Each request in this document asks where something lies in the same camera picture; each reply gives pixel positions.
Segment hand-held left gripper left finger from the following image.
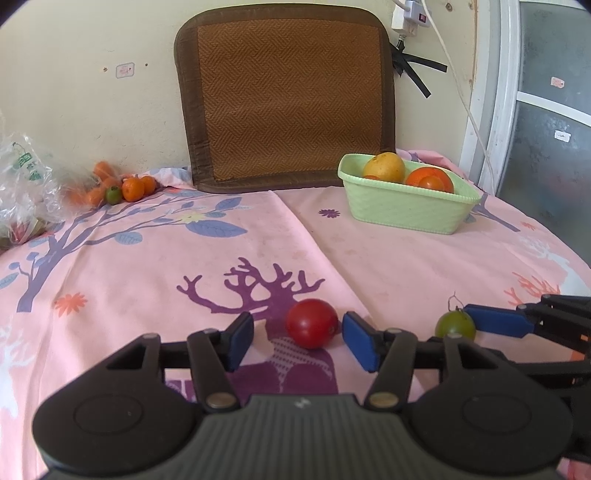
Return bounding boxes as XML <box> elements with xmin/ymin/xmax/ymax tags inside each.
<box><xmin>99</xmin><ymin>311</ymin><xmax>256</xmax><ymax>412</ymax></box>

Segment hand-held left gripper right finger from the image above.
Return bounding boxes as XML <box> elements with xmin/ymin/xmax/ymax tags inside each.
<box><xmin>342</xmin><ymin>311</ymin><xmax>509</xmax><ymax>413</ymax></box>

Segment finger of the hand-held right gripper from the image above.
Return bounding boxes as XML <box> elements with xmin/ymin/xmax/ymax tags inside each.
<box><xmin>463</xmin><ymin>294</ymin><xmax>591</xmax><ymax>358</ymax></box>
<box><xmin>480</xmin><ymin>344</ymin><xmax>591</xmax><ymax>394</ymax></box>

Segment green fruit with stem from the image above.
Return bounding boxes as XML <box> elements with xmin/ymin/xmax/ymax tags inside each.
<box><xmin>435</xmin><ymin>292</ymin><xmax>476</xmax><ymax>342</ymax></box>

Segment red tomato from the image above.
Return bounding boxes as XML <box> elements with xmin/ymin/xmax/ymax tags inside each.
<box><xmin>285</xmin><ymin>298</ymin><xmax>339</xmax><ymax>350</ymax></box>

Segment light green plastic basket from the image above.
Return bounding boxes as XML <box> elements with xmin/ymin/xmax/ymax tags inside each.
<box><xmin>337</xmin><ymin>153</ymin><xmax>482</xmax><ymax>236</ymax></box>

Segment yellow mango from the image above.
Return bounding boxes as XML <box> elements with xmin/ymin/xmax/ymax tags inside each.
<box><xmin>363</xmin><ymin>152</ymin><xmax>407</xmax><ymax>184</ymax></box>

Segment pink printed blanket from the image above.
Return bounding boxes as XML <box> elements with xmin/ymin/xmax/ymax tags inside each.
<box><xmin>0</xmin><ymin>148</ymin><xmax>591</xmax><ymax>480</ymax></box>

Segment large orange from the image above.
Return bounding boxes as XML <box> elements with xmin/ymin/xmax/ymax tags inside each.
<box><xmin>405</xmin><ymin>167</ymin><xmax>455</xmax><ymax>194</ymax></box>

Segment white framed glass door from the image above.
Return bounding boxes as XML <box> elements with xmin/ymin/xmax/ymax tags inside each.
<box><xmin>459</xmin><ymin>0</ymin><xmax>591</xmax><ymax>269</ymax></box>

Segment brown woven seat mat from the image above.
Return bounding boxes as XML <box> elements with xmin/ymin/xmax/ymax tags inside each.
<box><xmin>174</xmin><ymin>6</ymin><xmax>398</xmax><ymax>195</ymax></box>

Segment clear plastic bag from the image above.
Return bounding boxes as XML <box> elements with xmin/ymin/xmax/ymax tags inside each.
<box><xmin>0</xmin><ymin>131</ymin><xmax>66</xmax><ymax>253</ymax></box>

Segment white power strip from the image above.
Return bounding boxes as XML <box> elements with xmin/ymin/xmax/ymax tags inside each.
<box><xmin>392</xmin><ymin>0</ymin><xmax>433</xmax><ymax>36</ymax></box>

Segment white power cable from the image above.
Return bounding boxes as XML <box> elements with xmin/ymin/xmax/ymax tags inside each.
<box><xmin>425</xmin><ymin>8</ymin><xmax>498</xmax><ymax>193</ymax></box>

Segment black mat tie straps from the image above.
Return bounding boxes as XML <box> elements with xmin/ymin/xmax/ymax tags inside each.
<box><xmin>390</xmin><ymin>41</ymin><xmax>448</xmax><ymax>99</ymax></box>

